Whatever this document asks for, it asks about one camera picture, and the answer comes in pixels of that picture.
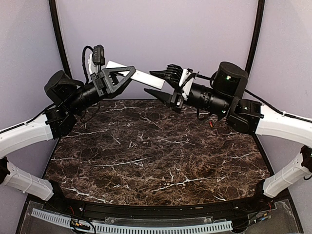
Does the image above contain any black frame post right rear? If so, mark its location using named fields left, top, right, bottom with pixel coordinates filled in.
left=244, top=0, right=266, bottom=73

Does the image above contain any black frame post left rear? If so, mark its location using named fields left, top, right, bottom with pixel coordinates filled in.
left=48, top=0, right=72, bottom=78

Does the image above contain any white slotted cable duct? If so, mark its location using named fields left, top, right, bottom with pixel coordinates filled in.
left=31, top=208, right=233, bottom=234

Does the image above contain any black front frame rail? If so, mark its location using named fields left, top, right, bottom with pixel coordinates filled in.
left=44, top=197, right=275, bottom=220

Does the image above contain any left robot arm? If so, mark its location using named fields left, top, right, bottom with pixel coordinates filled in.
left=0, top=66, right=136, bottom=213

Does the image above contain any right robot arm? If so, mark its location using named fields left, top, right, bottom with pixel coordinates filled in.
left=145, top=61, right=312, bottom=212

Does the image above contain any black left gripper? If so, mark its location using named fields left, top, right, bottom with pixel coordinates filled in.
left=65, top=65, right=138, bottom=114

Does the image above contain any black frame post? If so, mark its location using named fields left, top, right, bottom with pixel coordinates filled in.
left=48, top=0, right=72, bottom=78
left=244, top=0, right=266, bottom=73

